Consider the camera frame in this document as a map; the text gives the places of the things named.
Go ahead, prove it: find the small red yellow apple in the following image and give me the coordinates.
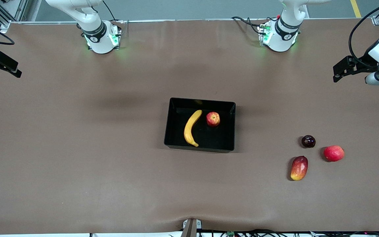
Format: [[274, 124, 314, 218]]
[[206, 112, 220, 127]]

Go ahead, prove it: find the black plastic box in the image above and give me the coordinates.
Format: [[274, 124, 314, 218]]
[[164, 97, 236, 153]]

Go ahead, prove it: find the yellow banana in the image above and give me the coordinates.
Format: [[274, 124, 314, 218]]
[[184, 110, 203, 147]]

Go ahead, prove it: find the dark purple plum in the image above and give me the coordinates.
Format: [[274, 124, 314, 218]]
[[301, 135, 316, 148]]

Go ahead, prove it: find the red yellow mango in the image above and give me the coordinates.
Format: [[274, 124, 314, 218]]
[[290, 156, 309, 181]]

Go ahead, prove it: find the black left base cable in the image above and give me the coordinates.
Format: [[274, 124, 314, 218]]
[[231, 16, 266, 35]]

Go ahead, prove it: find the black base cable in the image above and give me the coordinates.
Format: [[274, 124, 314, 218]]
[[102, 0, 125, 37], [231, 16, 266, 35]]

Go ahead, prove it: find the black right base cable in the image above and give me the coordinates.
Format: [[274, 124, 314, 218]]
[[102, 0, 125, 37]]

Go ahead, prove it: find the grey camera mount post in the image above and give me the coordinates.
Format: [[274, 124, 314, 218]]
[[181, 218, 202, 237]]

